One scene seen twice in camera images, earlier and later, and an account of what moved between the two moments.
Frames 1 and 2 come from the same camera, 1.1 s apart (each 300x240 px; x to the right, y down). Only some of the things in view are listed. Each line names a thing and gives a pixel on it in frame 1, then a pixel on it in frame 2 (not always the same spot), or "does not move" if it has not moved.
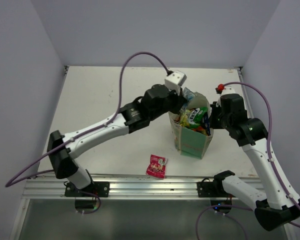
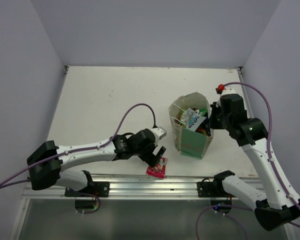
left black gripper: (179, 100) -> (151, 158)
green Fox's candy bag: (196, 118) -> (202, 112)
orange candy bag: (201, 129) does not move
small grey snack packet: (189, 95) -> (191, 119)
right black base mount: (212, 189) does not move
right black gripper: (213, 124) does not move
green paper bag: (192, 127) does not move
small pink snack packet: (156, 167) does not move
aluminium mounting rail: (146, 187) does not move
